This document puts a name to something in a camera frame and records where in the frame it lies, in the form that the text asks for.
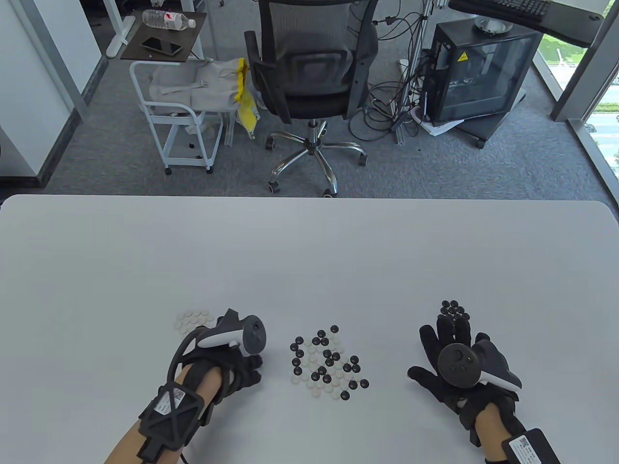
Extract person's right hand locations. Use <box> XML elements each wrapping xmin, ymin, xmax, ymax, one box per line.
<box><xmin>407</xmin><ymin>314</ymin><xmax>525</xmax><ymax>445</ymax></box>

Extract person's left hand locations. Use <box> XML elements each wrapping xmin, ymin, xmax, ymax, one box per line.
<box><xmin>179</xmin><ymin>338</ymin><xmax>264</xmax><ymax>406</ymax></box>

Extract cluster of white go stones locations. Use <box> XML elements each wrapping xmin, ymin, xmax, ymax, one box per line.
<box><xmin>175</xmin><ymin>309</ymin><xmax>217</xmax><ymax>334</ymax></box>

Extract cluster of black go stones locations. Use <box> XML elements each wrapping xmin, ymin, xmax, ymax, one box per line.
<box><xmin>438</xmin><ymin>300</ymin><xmax>471</xmax><ymax>320</ymax></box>

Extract pile of mixed go stones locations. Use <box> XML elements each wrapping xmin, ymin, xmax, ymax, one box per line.
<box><xmin>289</xmin><ymin>325</ymin><xmax>370</xmax><ymax>401</ymax></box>

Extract black and white VR controller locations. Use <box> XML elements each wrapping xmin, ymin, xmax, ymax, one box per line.
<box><xmin>438</xmin><ymin>338</ymin><xmax>523</xmax><ymax>391</ymax></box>
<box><xmin>196</xmin><ymin>308</ymin><xmax>266</xmax><ymax>356</ymax></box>

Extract black cross-braced wrist module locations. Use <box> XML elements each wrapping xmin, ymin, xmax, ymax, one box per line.
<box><xmin>137</xmin><ymin>382</ymin><xmax>216</xmax><ymax>462</ymax></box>

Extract black labelled wrist box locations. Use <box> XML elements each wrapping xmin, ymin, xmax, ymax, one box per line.
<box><xmin>484</xmin><ymin>428</ymin><xmax>561</xmax><ymax>464</ymax></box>

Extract white papers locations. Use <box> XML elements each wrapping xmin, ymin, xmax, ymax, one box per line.
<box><xmin>413</xmin><ymin>109</ymin><xmax>465</xmax><ymax>138</ymax></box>

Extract yellow plastic bag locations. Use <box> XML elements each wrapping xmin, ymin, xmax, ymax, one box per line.
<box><xmin>234</xmin><ymin>58</ymin><xmax>261</xmax><ymax>140</ymax></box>

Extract dark rolling computer stand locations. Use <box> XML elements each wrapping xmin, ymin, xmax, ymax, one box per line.
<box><xmin>459</xmin><ymin>92</ymin><xmax>528</xmax><ymax>149</ymax></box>

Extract white metal cart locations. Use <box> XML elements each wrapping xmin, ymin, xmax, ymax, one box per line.
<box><xmin>130</xmin><ymin>60</ymin><xmax>224</xmax><ymax>174</ymax></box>

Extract grey fabric bag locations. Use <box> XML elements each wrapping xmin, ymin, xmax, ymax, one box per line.
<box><xmin>149</xmin><ymin>59</ymin><xmax>245</xmax><ymax>114</ymax></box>

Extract black mesh office chair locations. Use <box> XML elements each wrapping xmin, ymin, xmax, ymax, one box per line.
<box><xmin>243</xmin><ymin>0</ymin><xmax>380</xmax><ymax>198</ymax></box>

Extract black computer tower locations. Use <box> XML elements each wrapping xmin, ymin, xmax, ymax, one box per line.
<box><xmin>422</xmin><ymin>20</ymin><xmax>543</xmax><ymax>127</ymax></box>

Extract brown side table top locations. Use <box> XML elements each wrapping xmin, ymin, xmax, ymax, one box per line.
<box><xmin>121</xmin><ymin>10</ymin><xmax>207</xmax><ymax>62</ymax></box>

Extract black smartphone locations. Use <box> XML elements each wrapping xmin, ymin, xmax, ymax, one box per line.
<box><xmin>141</xmin><ymin>37</ymin><xmax>183</xmax><ymax>55</ymax></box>

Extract white desk leg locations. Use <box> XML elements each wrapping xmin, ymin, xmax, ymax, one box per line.
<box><xmin>103</xmin><ymin>0</ymin><xmax>137</xmax><ymax>58</ymax></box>

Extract clear plastic water bottle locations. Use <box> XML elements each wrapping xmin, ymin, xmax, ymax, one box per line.
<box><xmin>142</xmin><ymin>9</ymin><xmax>196</xmax><ymax>30</ymax></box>

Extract silver bowl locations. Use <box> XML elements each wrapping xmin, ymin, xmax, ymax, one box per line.
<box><xmin>475</xmin><ymin>14</ymin><xmax>513</xmax><ymax>35</ymax></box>

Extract black keyboard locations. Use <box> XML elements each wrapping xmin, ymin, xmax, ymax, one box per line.
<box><xmin>450</xmin><ymin>0</ymin><xmax>552</xmax><ymax>22</ymax></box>

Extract tangle of black cables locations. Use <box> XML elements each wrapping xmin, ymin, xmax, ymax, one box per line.
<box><xmin>349</xmin><ymin>0</ymin><xmax>436</xmax><ymax>143</ymax></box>

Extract aluminium frame post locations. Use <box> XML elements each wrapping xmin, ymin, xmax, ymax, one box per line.
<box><xmin>394</xmin><ymin>0</ymin><xmax>436</xmax><ymax>145</ymax></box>

